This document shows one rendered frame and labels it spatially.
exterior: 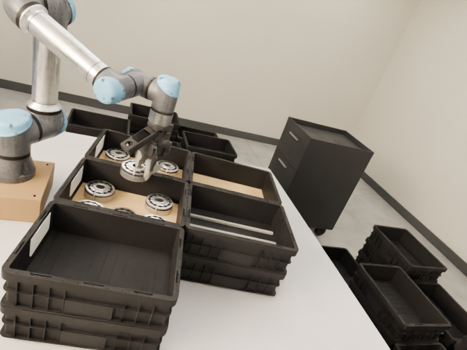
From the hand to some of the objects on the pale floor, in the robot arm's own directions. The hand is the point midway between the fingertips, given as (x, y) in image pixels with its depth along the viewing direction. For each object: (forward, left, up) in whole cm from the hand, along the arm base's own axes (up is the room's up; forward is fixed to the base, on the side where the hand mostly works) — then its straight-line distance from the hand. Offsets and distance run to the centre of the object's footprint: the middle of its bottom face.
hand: (140, 173), depth 123 cm
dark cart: (+161, +113, -105) cm, 223 cm away
